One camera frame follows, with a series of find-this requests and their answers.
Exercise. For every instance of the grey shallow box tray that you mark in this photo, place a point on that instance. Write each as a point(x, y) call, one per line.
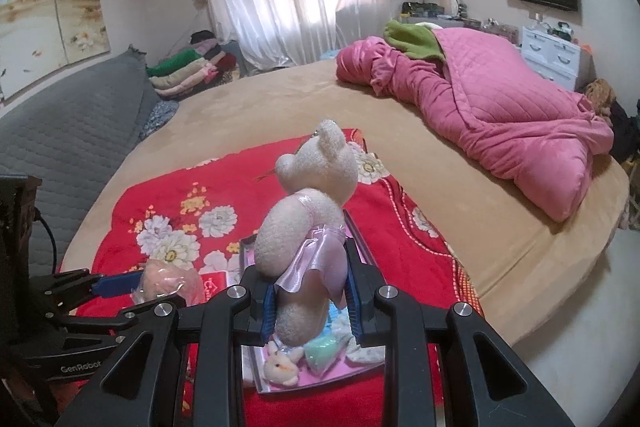
point(310, 356)

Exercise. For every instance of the white floral scrunchie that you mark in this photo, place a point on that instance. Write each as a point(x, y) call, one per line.
point(351, 351)

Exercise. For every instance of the green cloth on comforter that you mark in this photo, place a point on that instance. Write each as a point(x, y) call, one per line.
point(417, 42)

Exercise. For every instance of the peach puff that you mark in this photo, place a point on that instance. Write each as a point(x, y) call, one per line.
point(163, 279)

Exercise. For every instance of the floral wall painting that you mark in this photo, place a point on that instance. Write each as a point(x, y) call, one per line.
point(40, 37)

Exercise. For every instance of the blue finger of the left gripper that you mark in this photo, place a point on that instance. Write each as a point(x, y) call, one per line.
point(110, 286)

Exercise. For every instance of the beige bear plush pink dress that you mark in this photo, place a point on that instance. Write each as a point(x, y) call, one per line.
point(301, 240)

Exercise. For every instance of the dark clothes pile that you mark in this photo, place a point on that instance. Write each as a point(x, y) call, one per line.
point(625, 128)

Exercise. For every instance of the white bunny plush purple dress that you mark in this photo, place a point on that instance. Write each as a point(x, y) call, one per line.
point(281, 366)

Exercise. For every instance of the stack of folded clothes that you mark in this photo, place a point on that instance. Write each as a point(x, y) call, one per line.
point(204, 63)

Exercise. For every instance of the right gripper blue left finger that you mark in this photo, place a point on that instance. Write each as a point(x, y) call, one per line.
point(254, 325)

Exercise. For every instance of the green puff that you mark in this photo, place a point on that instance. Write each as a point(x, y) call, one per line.
point(322, 352)

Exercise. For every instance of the pink quilted comforter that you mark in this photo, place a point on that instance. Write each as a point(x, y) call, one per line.
point(485, 99)

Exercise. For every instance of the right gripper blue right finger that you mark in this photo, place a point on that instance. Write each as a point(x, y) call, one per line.
point(369, 324)

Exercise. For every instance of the white drawer cabinet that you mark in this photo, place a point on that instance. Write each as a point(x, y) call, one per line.
point(553, 58)

